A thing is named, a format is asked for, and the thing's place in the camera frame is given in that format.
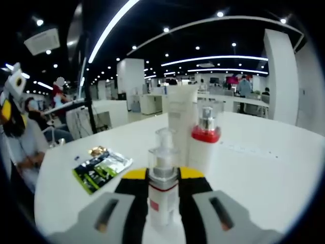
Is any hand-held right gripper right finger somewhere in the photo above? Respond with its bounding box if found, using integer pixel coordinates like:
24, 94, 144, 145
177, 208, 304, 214
178, 166, 283, 244

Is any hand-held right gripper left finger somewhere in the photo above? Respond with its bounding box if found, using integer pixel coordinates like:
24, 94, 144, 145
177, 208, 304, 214
47, 167, 150, 244

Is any green black skincare sachet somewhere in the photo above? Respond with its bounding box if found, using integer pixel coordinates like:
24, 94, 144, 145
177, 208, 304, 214
72, 148, 133, 196

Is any large red-collared skincare bottle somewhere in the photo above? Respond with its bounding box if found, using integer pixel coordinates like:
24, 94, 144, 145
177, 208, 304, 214
187, 101, 225, 176

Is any white skincare tube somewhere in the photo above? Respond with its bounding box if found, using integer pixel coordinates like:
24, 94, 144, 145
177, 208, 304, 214
166, 85, 199, 163

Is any red clothed figure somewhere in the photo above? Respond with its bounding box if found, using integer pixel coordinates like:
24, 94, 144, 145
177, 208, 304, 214
52, 85, 70, 107

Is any ceiling air conditioner unit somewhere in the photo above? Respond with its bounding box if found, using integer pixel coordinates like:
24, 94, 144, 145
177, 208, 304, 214
24, 27, 61, 56

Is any white framed display board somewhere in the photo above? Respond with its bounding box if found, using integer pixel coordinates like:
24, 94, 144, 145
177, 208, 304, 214
78, 57, 86, 88

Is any black tripod stand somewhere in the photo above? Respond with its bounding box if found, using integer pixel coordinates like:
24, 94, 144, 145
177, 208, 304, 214
80, 38, 99, 135

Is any long curved ceiling light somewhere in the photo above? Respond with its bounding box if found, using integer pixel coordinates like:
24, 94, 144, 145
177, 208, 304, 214
87, 0, 140, 64

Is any long white office desk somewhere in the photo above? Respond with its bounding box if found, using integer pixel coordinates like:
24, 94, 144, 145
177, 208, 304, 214
198, 91, 270, 117

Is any straight ceiling light strip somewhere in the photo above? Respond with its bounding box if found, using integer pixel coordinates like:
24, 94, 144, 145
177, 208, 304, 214
187, 68, 269, 75
161, 55, 269, 67

